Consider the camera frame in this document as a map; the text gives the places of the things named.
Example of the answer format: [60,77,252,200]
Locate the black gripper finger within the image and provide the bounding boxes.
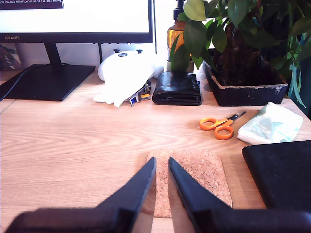
[97,157,157,233]
[168,157,231,233]

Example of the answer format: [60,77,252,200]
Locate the cork coaster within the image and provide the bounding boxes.
[145,149,233,218]

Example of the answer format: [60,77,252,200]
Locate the black notebook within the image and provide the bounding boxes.
[242,140,311,213]

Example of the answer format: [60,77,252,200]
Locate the white crumpled plastic bag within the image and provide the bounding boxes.
[92,70,153,109]

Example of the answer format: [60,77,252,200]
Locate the pale tissue pack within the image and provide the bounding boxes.
[237,101,304,146]

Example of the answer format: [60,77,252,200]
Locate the black leather wallet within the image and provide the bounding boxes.
[152,70,203,106]

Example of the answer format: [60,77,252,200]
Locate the dark rectangular plant pot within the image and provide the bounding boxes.
[203,47,289,107]

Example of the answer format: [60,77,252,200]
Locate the white game controller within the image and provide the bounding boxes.
[98,48,165,82]

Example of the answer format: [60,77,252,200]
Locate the amber pump bottle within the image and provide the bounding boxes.
[166,0,195,71]

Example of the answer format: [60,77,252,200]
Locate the black Huawei computer monitor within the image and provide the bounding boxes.
[0,0,155,102]

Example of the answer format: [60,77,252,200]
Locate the green leafy houseplant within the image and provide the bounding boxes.
[169,0,311,109]

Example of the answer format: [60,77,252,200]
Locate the orange handled scissors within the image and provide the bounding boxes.
[199,111,247,141]

